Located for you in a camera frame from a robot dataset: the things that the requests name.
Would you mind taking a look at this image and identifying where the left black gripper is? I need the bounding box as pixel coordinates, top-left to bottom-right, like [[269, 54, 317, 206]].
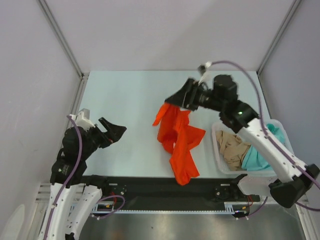
[[80, 116, 126, 158]]

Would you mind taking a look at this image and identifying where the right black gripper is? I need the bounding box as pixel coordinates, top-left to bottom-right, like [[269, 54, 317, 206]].
[[164, 77, 225, 112]]

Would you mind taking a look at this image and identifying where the orange t-shirt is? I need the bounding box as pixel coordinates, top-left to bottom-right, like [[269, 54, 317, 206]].
[[152, 103, 206, 186]]

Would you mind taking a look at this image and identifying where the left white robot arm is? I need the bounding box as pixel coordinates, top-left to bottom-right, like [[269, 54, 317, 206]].
[[38, 114, 127, 240]]

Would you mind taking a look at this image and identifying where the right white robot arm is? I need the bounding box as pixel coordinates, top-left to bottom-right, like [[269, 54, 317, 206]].
[[165, 74, 320, 208]]

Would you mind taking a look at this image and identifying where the white plastic basket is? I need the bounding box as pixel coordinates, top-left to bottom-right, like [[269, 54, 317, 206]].
[[211, 119, 294, 177]]

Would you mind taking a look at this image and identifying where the beige t-shirt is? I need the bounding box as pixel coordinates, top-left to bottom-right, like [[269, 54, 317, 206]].
[[215, 130, 252, 171]]

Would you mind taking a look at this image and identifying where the teal t-shirt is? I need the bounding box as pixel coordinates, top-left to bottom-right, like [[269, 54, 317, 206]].
[[241, 123, 286, 172]]

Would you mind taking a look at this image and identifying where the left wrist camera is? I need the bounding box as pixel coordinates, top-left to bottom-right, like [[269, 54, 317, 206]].
[[68, 108, 95, 131]]

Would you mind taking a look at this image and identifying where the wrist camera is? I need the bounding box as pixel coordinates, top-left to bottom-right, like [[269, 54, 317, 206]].
[[68, 108, 95, 131], [197, 61, 213, 83]]

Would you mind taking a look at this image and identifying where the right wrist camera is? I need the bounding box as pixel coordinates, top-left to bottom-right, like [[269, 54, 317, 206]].
[[197, 61, 213, 83]]

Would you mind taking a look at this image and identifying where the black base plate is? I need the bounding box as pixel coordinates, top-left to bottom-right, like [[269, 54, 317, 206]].
[[81, 175, 260, 212]]

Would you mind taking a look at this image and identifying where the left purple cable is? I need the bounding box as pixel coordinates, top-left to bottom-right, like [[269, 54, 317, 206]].
[[42, 114, 83, 238]]

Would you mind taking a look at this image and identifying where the white slotted cable duct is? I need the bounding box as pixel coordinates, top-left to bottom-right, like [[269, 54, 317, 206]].
[[92, 203, 249, 215]]

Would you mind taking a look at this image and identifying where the left aluminium frame post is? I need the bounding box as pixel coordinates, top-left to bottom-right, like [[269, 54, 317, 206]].
[[36, 0, 90, 80]]

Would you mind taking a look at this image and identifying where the aluminium frame post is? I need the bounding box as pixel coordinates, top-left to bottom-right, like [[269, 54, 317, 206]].
[[256, 0, 303, 76], [36, 0, 90, 80]]

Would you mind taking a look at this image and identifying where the right aluminium frame post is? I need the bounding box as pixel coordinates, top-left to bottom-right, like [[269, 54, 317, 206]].
[[256, 0, 303, 76]]

